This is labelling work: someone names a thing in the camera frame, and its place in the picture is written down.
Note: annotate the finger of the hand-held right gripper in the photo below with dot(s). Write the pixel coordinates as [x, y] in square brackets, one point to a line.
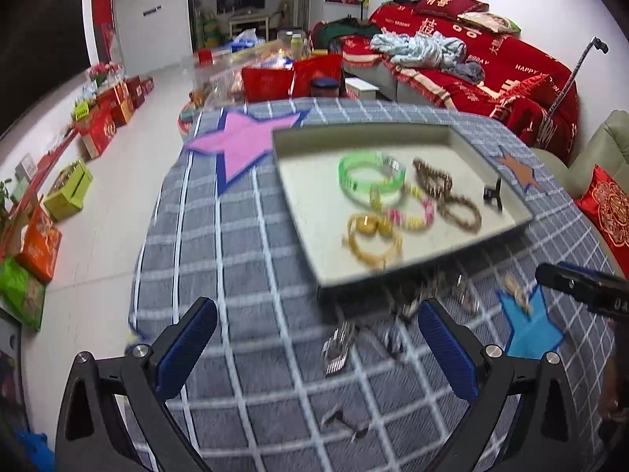
[580, 285]

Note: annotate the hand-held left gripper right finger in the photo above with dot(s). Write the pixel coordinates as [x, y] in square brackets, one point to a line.
[448, 351]

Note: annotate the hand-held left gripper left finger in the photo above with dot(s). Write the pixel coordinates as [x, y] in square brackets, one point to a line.
[186, 349]

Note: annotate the black claw hair clip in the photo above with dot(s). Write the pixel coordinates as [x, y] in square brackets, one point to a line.
[493, 195]

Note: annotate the green translucent bangle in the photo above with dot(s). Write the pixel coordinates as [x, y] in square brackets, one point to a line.
[350, 184]

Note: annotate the grey shallow cardboard tray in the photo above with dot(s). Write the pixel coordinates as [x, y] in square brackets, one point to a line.
[314, 191]

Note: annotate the silver rhinestone hair clip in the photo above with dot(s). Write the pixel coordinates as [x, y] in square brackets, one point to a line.
[395, 334]

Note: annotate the beige wooden hair clip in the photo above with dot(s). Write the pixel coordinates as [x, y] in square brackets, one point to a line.
[518, 292]

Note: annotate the red embroidered cushion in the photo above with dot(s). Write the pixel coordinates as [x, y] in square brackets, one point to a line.
[607, 204]

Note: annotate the thin dark hairpin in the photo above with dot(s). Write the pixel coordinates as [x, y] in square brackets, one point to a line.
[344, 420]

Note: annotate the pale green armchair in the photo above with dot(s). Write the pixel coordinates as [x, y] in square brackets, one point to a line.
[604, 147]

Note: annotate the black framed screen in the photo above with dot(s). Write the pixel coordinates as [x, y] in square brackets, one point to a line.
[10, 373]

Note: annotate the orange gift box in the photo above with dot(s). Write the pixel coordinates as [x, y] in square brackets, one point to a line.
[39, 246]

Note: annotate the yellow green open box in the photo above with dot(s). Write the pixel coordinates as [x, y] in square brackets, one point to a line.
[69, 191]

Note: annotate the black selfie stick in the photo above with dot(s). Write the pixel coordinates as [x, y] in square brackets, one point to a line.
[575, 78]

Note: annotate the red covered sofa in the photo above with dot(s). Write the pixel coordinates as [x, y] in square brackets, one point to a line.
[511, 73]

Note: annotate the large red gift box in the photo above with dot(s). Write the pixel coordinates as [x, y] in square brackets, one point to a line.
[98, 132]

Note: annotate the green potted plant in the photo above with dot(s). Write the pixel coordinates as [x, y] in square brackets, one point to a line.
[5, 196]

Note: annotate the white standing card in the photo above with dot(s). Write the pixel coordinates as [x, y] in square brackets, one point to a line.
[25, 165]

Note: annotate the yellow green small box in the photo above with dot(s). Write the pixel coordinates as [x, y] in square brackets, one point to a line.
[84, 109]

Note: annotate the clear plastic container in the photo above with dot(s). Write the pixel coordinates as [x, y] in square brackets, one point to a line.
[216, 78]

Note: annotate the white low stool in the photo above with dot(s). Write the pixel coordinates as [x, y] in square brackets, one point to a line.
[361, 89]

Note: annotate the floral pillow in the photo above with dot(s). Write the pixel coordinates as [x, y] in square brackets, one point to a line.
[491, 22]

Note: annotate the red gift bag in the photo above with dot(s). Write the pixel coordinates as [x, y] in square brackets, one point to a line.
[275, 81]

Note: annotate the light blue blanket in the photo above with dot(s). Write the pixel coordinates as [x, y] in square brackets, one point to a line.
[417, 51]

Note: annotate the pink flower bouquet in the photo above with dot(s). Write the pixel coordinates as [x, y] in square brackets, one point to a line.
[103, 73]

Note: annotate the blue lidded jar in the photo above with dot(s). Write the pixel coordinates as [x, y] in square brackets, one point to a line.
[324, 88]

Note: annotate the red printed pillow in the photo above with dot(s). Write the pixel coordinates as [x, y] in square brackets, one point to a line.
[452, 5]

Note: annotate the clear bottle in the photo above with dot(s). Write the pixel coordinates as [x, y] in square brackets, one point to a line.
[297, 44]

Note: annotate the white dining table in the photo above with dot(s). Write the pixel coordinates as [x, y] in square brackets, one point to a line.
[248, 24]

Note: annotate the dark green cloth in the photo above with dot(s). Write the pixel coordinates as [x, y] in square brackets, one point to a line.
[339, 32]

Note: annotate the red hanging wall decoration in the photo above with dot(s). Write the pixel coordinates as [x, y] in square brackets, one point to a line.
[103, 24]

